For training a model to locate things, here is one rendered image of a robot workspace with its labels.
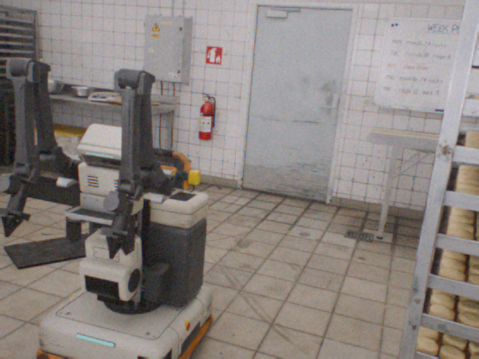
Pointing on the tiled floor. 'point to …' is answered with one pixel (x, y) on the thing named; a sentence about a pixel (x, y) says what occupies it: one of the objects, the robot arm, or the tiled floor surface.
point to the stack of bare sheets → (45, 251)
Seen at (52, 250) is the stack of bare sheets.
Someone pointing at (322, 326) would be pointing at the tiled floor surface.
